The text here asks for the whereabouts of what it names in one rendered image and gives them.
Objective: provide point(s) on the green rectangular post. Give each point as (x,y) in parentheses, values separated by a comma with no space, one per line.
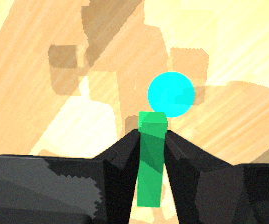
(153,126)

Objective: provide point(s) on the cyan circle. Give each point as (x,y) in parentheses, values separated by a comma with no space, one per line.
(172,93)

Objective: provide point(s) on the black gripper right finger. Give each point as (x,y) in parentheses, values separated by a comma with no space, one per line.
(208,190)

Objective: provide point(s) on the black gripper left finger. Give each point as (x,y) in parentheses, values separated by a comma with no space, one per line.
(101,187)

